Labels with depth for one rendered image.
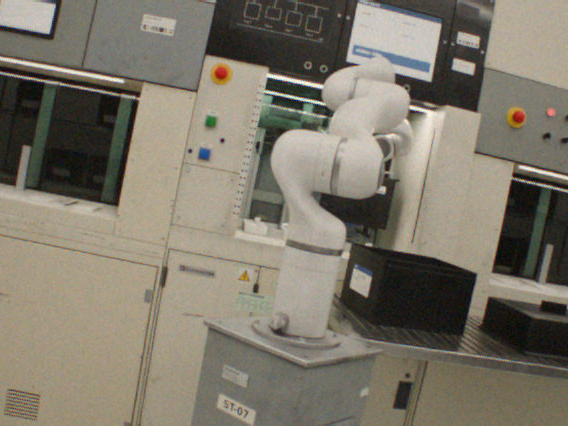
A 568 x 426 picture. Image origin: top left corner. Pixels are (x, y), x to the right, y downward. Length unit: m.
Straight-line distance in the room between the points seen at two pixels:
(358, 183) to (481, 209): 0.96
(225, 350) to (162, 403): 0.85
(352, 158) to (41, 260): 1.15
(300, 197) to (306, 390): 0.38
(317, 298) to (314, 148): 0.30
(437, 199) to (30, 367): 1.39
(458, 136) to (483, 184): 0.19
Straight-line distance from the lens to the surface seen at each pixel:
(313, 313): 1.37
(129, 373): 2.19
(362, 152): 1.35
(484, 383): 2.37
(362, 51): 2.15
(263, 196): 2.97
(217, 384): 1.42
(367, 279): 1.80
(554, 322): 1.81
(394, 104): 1.67
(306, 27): 2.13
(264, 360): 1.33
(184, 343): 2.15
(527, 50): 2.35
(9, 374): 2.28
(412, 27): 2.21
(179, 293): 2.12
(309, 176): 1.36
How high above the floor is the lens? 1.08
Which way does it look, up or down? 3 degrees down
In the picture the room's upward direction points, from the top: 11 degrees clockwise
